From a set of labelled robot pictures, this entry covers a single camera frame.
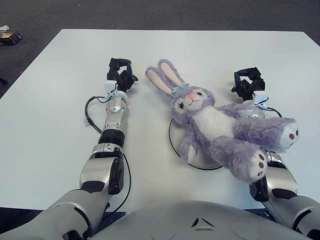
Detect white plate with black rim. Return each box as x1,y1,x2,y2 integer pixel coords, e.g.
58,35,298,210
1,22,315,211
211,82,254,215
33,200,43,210
168,117,225,171

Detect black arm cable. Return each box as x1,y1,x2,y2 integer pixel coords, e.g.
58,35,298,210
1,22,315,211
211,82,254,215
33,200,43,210
264,106,283,118
84,96,133,213

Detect grey robot torso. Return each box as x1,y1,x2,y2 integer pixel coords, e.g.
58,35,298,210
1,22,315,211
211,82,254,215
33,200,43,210
87,199,313,240

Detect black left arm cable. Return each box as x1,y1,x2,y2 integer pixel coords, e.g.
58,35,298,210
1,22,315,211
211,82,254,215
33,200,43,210
84,96,133,213

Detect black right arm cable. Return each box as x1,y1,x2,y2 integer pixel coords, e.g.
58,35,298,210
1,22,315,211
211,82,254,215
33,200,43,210
264,106,283,118

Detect purple plush bunny doll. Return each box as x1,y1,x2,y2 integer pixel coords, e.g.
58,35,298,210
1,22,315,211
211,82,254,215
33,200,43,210
145,58,300,185

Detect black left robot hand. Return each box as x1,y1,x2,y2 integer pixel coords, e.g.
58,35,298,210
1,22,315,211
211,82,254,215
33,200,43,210
106,57,139,93

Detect black and yellow box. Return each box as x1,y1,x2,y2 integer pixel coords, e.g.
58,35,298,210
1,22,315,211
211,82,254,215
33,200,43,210
0,30,23,46

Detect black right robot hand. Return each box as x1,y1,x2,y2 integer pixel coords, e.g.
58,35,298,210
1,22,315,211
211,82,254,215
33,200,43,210
231,66,266,101

